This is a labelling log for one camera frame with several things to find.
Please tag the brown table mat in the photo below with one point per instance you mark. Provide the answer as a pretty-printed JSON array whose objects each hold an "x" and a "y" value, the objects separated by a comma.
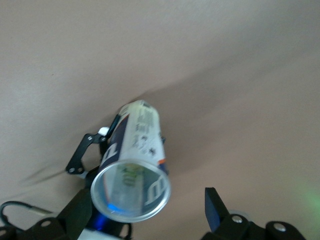
[{"x": 225, "y": 75}]

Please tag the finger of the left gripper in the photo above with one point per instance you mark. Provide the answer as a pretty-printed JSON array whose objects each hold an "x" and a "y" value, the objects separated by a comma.
[
  {"x": 80, "y": 152},
  {"x": 163, "y": 140}
]

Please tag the clear Wilson tennis ball can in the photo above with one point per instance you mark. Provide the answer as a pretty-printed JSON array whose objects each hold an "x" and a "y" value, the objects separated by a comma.
[{"x": 140, "y": 130}]

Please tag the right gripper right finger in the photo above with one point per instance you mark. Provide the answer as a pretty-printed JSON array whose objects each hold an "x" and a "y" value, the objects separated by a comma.
[{"x": 215, "y": 212}]

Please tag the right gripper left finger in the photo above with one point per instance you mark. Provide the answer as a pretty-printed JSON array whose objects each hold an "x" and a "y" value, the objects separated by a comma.
[{"x": 72, "y": 217}]

